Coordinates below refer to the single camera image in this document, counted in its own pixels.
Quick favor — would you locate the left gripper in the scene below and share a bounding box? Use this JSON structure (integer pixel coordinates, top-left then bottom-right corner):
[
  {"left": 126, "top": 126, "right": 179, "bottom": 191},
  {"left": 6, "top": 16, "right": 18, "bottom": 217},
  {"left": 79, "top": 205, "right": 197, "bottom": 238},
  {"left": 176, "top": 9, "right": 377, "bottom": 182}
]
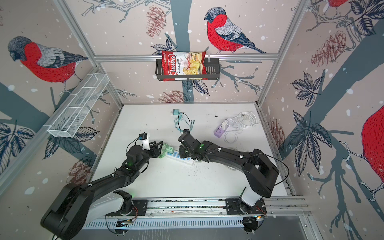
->
[{"left": 136, "top": 140, "right": 164, "bottom": 171}]

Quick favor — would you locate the green charger adapter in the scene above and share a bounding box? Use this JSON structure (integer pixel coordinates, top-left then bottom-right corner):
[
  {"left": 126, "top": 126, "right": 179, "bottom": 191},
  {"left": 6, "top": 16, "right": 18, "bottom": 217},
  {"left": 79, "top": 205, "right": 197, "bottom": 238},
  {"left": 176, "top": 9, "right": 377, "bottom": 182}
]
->
[{"left": 159, "top": 144, "right": 169, "bottom": 159}]

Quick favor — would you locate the white blue power strip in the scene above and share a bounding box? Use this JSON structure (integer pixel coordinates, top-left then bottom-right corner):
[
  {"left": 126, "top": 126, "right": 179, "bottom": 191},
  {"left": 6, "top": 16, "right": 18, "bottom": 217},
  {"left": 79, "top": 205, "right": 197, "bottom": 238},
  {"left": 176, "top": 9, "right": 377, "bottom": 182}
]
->
[{"left": 166, "top": 151, "right": 194, "bottom": 166}]

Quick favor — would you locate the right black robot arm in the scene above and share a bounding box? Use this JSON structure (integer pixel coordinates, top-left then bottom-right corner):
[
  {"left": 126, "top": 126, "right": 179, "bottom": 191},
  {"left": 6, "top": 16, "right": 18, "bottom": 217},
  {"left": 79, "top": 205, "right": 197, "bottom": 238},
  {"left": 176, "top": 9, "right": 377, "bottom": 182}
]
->
[{"left": 178, "top": 129, "right": 280, "bottom": 217}]

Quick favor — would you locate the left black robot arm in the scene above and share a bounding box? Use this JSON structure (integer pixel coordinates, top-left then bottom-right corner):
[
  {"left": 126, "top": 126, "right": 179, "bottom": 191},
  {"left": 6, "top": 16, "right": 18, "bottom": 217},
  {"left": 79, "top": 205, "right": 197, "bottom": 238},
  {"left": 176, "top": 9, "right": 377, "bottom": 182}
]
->
[{"left": 41, "top": 141, "right": 164, "bottom": 240}]

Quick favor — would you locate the red cassava chips bag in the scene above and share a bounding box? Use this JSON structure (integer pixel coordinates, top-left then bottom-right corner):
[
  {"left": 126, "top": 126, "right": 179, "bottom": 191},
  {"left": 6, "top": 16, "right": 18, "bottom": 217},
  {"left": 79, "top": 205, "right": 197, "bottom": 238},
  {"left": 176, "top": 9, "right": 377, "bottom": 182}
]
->
[{"left": 162, "top": 51, "right": 207, "bottom": 82}]

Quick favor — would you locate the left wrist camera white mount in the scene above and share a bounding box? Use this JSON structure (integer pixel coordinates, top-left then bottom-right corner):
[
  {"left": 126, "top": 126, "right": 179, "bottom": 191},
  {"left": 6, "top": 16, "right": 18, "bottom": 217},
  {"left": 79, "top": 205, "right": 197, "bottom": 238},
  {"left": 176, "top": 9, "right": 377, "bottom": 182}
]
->
[{"left": 139, "top": 133, "right": 150, "bottom": 150}]

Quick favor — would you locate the teal charging cable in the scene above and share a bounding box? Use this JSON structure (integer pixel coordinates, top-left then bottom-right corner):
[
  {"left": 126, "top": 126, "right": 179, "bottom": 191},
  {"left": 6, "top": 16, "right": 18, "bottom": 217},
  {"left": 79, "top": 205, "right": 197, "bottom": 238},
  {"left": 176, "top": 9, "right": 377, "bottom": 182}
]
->
[{"left": 174, "top": 115, "right": 196, "bottom": 134}]

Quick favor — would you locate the small white cable loop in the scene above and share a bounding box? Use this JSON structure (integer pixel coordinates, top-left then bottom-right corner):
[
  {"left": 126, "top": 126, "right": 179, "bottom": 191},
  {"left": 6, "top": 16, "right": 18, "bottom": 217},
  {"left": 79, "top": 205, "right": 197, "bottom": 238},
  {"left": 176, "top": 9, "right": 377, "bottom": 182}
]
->
[{"left": 223, "top": 130, "right": 240, "bottom": 145}]

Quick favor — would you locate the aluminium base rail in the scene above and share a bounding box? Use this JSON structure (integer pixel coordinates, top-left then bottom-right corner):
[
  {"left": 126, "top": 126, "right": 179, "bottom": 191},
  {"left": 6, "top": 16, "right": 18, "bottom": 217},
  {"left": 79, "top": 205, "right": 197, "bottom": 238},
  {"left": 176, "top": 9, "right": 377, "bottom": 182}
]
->
[{"left": 82, "top": 196, "right": 311, "bottom": 234}]

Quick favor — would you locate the black wall basket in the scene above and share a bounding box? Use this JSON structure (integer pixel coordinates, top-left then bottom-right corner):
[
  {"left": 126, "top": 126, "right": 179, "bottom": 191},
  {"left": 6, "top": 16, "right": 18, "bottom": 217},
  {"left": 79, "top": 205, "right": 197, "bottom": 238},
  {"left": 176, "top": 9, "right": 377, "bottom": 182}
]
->
[{"left": 155, "top": 58, "right": 221, "bottom": 82}]

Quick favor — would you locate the white wire wall basket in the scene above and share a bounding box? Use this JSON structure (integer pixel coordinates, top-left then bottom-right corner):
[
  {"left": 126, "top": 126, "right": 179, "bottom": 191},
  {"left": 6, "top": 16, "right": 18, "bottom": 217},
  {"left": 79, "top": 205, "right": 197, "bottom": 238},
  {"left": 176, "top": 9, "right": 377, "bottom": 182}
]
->
[{"left": 48, "top": 73, "right": 110, "bottom": 138}]

